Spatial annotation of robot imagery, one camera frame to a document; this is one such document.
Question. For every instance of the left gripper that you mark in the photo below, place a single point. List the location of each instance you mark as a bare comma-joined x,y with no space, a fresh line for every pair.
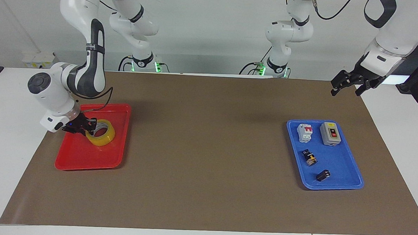
367,73

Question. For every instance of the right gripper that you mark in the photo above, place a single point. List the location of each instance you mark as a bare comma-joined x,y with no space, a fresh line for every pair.
74,125

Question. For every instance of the yellow tape roll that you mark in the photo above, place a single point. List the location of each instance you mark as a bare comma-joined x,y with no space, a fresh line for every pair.
105,137

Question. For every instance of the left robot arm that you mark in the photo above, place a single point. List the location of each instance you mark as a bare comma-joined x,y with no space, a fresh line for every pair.
389,37

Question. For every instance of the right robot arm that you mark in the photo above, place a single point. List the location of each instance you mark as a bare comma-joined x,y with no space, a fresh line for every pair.
91,66

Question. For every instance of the red plastic tray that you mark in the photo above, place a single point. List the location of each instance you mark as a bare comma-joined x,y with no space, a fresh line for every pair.
87,154

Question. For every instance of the white and red circuit breaker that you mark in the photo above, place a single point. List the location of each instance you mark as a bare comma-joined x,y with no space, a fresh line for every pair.
304,133

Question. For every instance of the blue plastic tray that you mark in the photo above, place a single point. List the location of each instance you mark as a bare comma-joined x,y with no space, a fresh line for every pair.
334,162

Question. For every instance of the black and yellow relay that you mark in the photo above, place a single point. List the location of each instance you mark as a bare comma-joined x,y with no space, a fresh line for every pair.
309,158

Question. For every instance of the small black electrical component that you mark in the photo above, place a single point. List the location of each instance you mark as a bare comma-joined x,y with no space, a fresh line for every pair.
323,176

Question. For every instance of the grey push-button switch box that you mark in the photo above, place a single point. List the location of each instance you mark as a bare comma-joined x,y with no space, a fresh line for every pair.
330,134

